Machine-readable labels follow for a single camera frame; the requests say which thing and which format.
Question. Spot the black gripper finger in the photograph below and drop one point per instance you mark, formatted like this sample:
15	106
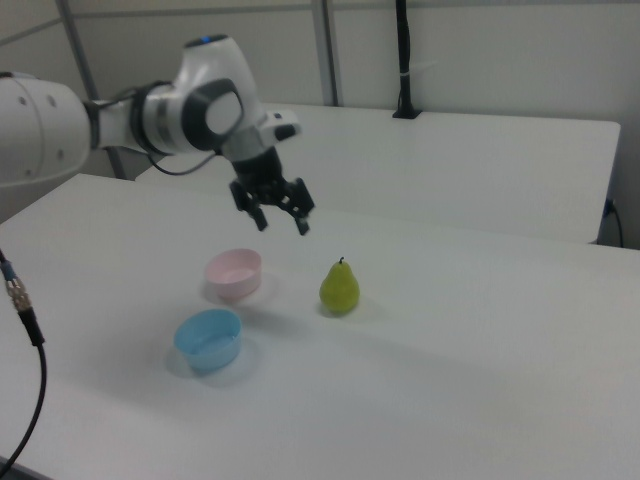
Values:
257	215
300	210

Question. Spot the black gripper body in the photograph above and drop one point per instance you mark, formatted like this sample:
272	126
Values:
260	172

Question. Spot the green pear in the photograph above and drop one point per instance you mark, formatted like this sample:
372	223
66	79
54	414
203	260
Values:
341	290

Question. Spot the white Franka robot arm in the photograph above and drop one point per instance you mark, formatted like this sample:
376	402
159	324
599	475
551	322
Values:
150	115

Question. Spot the pink plastic bowl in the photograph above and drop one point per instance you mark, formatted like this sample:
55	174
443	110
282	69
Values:
235	285

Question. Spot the blue plastic bowl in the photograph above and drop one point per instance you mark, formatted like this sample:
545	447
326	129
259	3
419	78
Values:
212	352

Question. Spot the white rectangular table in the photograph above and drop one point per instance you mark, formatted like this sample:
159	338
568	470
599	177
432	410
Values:
450	170

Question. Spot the wide grey metal frame post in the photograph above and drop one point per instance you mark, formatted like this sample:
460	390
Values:
327	50

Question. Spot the black camera pole with clamp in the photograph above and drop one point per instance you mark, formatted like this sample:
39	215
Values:
404	60

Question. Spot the slanted grey metal frame post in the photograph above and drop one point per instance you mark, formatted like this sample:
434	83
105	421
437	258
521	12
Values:
82	55

